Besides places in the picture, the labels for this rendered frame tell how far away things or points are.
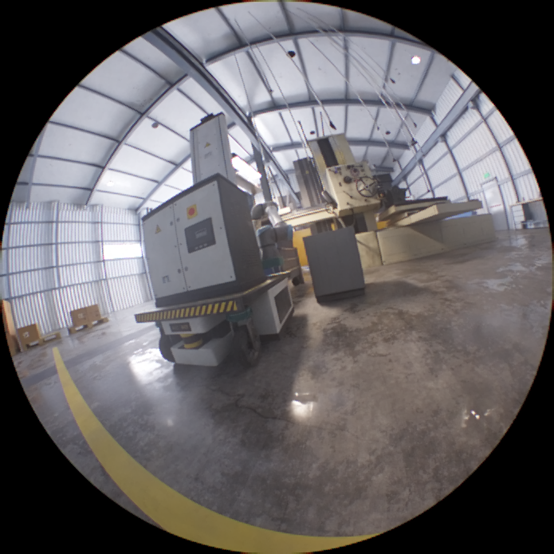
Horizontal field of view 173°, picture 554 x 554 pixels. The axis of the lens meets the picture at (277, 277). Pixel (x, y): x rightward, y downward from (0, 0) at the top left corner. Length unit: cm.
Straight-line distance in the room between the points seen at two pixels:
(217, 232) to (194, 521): 88
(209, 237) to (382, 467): 89
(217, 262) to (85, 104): 956
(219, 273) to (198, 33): 862
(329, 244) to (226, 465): 142
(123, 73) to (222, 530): 954
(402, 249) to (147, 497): 364
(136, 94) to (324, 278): 952
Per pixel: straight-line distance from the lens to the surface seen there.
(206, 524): 45
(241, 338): 71
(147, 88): 955
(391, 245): 337
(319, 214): 350
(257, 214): 163
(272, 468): 45
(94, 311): 559
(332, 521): 40
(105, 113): 1003
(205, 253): 79
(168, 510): 50
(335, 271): 147
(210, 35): 879
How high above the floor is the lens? 39
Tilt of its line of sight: 4 degrees down
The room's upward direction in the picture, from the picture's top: 13 degrees counter-clockwise
